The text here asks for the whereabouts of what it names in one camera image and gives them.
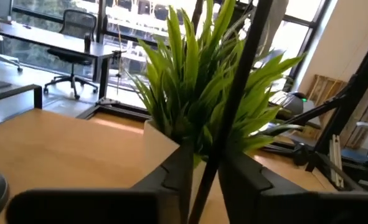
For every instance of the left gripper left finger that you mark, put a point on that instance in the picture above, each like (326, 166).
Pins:
(93, 208)

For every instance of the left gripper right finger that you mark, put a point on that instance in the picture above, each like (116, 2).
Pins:
(295, 208)

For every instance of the green potted plant white pot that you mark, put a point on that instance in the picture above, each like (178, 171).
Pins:
(186, 77)

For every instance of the silver aluminium extrusion bars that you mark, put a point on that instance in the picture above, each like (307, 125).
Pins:
(336, 158)

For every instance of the wooden pallet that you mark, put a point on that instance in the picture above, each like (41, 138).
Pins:
(323, 90)

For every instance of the dark bottle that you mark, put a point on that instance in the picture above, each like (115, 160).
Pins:
(87, 42)

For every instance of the black desk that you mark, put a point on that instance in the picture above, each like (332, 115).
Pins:
(46, 40)

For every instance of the black mesh office chair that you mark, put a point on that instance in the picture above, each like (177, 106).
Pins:
(74, 23)

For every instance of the wooden shelf riser black frame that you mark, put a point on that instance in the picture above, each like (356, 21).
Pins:
(62, 146)

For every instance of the black bench frame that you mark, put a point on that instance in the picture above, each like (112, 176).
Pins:
(15, 90)

